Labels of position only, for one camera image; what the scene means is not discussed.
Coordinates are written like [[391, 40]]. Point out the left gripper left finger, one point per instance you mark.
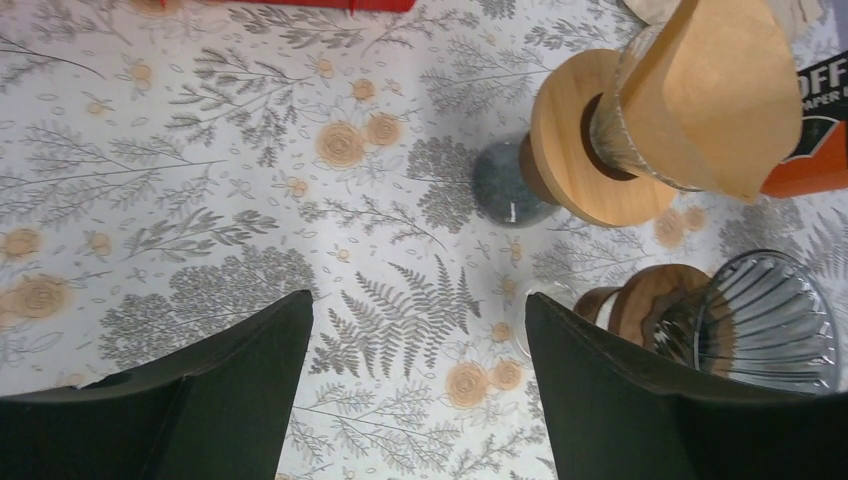
[[217, 409]]

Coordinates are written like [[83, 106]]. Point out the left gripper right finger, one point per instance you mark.
[[614, 410]]

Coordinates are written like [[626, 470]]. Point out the dark wooden ring holder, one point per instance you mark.
[[634, 310]]

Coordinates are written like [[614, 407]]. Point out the small glass beaker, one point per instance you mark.
[[530, 297]]

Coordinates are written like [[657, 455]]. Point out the grey ribbed glass dripper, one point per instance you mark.
[[761, 319]]

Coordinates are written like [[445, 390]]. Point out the light wooden ring holder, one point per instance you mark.
[[556, 156]]

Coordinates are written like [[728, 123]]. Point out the clear glass dripper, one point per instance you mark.
[[609, 134]]

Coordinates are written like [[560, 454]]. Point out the orange coffee filter box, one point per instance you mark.
[[819, 161]]

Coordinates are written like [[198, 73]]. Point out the brown paper coffee filter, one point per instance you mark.
[[714, 104]]

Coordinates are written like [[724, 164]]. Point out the floral patterned table mat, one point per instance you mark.
[[169, 169]]

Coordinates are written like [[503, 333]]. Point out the red plastic bin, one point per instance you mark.
[[390, 6]]

